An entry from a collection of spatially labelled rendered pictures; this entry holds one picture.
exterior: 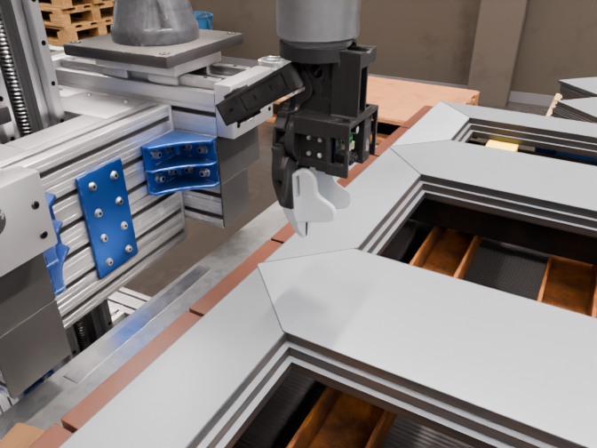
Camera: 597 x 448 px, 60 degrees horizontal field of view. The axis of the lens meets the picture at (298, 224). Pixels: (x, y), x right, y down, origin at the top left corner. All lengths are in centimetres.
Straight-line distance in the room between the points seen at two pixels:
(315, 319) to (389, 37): 415
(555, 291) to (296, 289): 52
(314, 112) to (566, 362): 34
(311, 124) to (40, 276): 38
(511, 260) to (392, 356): 79
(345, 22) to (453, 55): 405
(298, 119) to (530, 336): 32
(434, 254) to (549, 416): 54
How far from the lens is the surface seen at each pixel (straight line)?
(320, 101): 50
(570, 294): 98
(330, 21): 47
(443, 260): 99
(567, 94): 160
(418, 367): 52
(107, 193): 85
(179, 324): 61
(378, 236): 73
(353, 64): 48
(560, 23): 439
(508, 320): 60
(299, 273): 63
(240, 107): 54
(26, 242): 62
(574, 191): 93
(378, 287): 61
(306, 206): 54
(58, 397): 78
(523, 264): 128
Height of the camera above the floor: 122
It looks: 30 degrees down
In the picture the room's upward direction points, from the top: straight up
